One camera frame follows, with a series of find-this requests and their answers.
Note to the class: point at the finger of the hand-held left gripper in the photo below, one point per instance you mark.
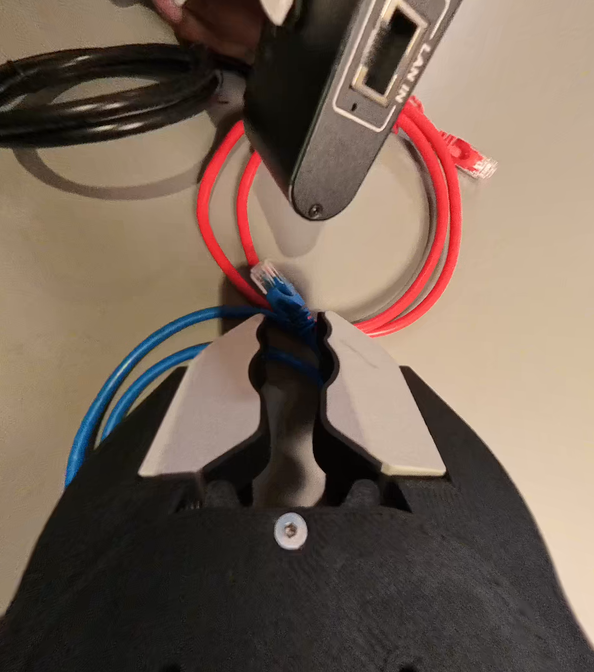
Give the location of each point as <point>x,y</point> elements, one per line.
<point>278,11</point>

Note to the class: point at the person's left hand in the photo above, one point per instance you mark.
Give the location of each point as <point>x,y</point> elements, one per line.
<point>218,26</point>

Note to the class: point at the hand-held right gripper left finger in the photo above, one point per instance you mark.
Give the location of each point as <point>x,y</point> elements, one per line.
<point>208,415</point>

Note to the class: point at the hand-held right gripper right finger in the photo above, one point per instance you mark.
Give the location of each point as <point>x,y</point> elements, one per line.
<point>381,415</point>

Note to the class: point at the black ethernet adapter hub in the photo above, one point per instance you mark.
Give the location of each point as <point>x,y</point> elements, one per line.
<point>339,116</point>

